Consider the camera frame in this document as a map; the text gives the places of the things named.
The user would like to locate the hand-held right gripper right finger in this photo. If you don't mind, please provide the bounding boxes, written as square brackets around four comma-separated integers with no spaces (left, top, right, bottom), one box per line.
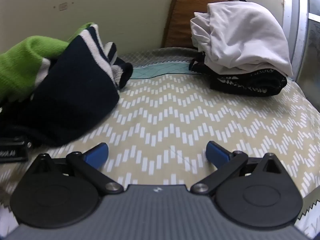
[191,141,284,195]

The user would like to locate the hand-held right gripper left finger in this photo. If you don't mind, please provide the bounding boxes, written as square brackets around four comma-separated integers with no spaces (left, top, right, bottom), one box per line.
[30,142,124,196]

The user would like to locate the white window frame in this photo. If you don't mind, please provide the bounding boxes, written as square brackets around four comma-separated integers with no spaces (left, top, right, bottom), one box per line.
[282,0,320,100]

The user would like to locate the brown cushion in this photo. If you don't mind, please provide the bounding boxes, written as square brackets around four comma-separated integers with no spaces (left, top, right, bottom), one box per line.
[161,0,235,48]

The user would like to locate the zigzag patterned bed sheet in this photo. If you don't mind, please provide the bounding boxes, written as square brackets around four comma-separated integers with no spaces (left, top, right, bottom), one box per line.
[0,47,320,240]

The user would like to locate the black patterned folded garment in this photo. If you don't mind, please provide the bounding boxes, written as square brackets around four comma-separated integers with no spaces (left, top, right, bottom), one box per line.
[189,57,288,97]

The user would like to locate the white folded garment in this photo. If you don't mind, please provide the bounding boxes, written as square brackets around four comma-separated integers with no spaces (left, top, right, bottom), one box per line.
[190,1,293,77]

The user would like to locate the green towel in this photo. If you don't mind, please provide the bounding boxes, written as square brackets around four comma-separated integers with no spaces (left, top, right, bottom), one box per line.
[0,22,133,147]

